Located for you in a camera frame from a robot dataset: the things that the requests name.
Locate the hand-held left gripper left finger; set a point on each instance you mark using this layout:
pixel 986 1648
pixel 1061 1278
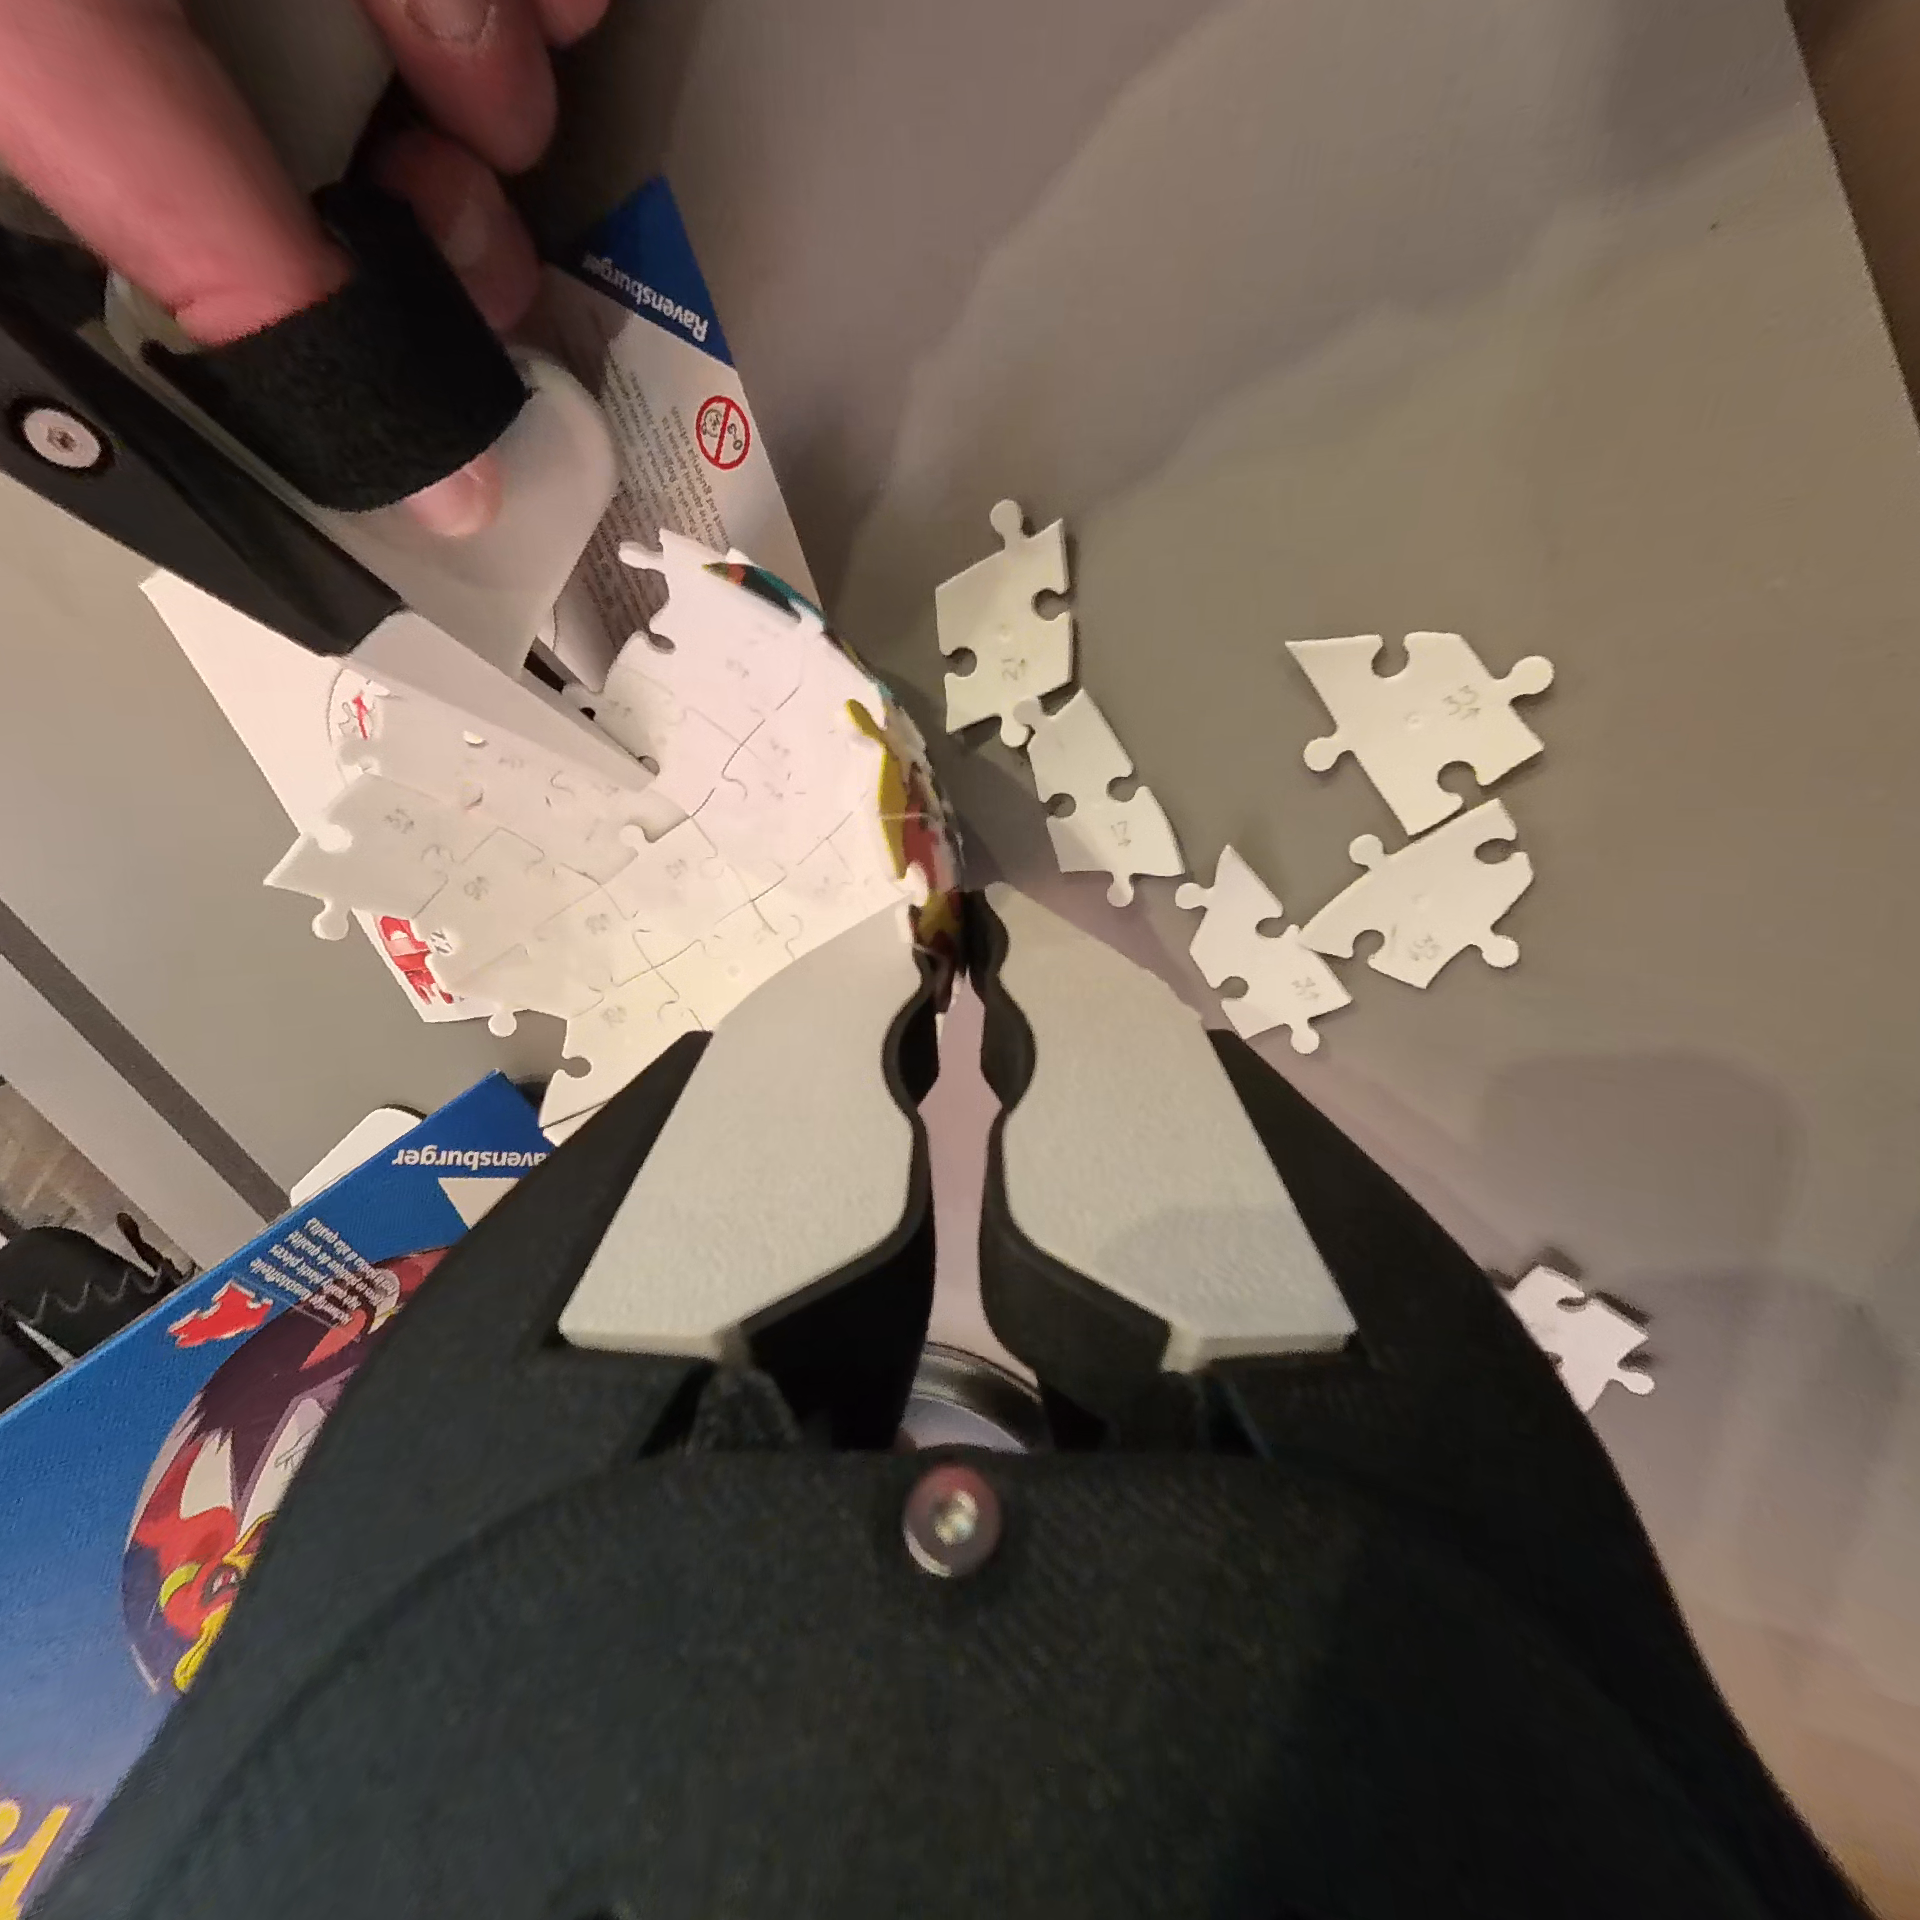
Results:
pixel 751 1184

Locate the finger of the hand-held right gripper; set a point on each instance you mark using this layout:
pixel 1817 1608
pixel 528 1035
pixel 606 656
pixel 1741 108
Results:
pixel 452 675

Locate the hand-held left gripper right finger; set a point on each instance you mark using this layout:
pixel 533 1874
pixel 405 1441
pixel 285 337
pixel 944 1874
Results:
pixel 1172 1184

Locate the partly built white puzzle ball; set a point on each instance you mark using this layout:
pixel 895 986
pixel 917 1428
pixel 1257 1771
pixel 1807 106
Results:
pixel 721 840

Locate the group of loose puzzle pieces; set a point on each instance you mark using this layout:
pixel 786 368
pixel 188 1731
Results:
pixel 1424 721

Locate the blue cardboard puzzle box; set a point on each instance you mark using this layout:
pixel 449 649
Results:
pixel 181 1425

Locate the person's right hand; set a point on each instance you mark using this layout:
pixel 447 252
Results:
pixel 165 164

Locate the silver round stand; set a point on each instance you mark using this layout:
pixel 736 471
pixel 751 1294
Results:
pixel 975 1402

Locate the folded paper instruction sheet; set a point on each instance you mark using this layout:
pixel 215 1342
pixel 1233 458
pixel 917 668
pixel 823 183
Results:
pixel 674 451

